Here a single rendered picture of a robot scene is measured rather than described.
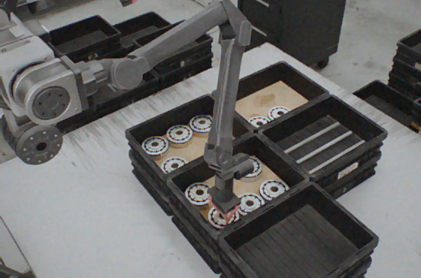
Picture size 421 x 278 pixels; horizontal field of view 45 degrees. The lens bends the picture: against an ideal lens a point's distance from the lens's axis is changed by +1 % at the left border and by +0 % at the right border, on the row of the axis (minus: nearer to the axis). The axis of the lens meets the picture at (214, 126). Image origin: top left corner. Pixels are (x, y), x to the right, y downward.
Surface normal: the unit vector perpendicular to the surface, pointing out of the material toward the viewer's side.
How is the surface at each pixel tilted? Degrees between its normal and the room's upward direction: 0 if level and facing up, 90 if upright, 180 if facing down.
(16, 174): 0
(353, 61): 0
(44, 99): 90
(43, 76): 0
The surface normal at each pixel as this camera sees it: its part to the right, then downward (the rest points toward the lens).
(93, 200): -0.01, -0.75
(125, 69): 0.55, 0.11
